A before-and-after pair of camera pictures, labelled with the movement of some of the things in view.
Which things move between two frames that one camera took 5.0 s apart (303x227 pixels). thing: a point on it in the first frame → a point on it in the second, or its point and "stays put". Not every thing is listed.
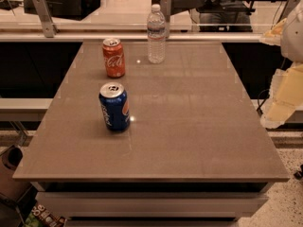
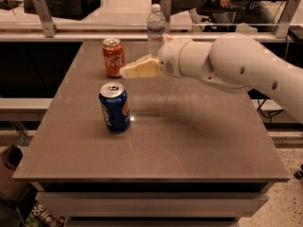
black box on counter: (72, 2) stays put
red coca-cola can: (114, 57) stays put
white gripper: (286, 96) → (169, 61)
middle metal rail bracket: (166, 8) stays put
